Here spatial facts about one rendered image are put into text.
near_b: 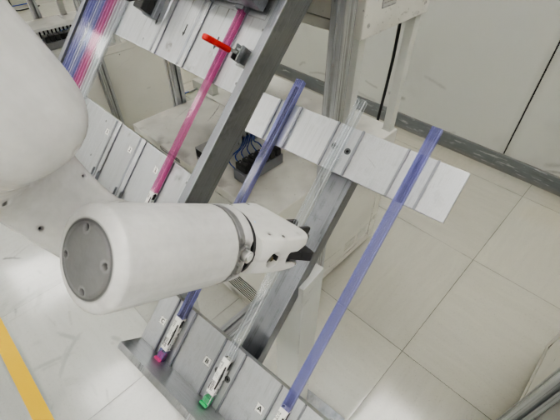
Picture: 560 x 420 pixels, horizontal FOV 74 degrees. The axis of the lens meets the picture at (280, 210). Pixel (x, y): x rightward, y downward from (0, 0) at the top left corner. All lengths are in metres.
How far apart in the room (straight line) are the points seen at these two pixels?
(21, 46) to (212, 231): 0.19
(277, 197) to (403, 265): 0.87
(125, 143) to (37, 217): 0.62
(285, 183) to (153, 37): 0.51
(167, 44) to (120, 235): 0.72
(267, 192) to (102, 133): 0.46
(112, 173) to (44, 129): 0.75
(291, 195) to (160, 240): 0.80
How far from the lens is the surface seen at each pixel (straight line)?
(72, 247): 0.32
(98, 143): 1.06
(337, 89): 0.91
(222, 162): 0.78
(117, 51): 2.25
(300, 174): 1.15
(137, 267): 0.28
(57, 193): 0.37
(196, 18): 0.92
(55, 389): 1.62
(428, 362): 1.56
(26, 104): 0.23
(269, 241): 0.40
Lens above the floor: 1.33
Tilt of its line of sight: 44 degrees down
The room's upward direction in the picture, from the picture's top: straight up
